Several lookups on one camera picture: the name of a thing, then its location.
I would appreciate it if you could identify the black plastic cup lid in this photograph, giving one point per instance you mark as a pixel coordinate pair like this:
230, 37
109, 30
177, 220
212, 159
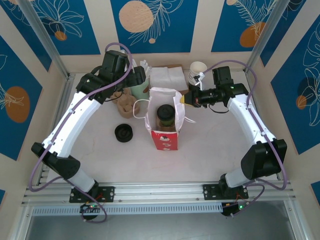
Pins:
165, 112

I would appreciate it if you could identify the red white paper bag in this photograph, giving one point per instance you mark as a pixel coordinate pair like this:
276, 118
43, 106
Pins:
165, 142

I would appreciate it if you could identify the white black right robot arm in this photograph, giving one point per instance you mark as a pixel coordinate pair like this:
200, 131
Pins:
250, 120

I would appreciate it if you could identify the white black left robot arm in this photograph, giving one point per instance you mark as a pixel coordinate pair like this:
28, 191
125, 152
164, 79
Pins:
75, 125

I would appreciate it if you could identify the white napkin stack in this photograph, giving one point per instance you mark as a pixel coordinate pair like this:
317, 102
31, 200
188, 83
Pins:
165, 76
183, 86

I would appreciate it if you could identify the white paper cup stack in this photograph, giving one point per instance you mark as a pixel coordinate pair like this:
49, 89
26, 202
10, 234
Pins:
198, 68

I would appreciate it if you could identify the brown pulp cup carrier stack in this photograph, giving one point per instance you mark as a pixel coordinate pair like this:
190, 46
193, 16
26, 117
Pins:
125, 107

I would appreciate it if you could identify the mint green holder cup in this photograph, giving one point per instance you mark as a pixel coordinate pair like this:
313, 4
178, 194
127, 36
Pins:
141, 91

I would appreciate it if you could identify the black cup lid stack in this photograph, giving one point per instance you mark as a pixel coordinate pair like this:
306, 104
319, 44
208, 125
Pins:
123, 133

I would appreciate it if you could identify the black controller board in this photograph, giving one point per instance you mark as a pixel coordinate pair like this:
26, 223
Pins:
233, 209
88, 207

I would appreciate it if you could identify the aluminium frame post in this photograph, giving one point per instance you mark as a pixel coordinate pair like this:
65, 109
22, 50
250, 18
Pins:
266, 35
42, 35

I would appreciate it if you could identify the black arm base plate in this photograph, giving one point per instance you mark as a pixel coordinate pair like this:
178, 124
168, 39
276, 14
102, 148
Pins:
107, 193
211, 191

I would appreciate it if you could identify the aluminium mounting rail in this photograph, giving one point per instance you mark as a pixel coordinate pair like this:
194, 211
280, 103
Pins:
160, 191

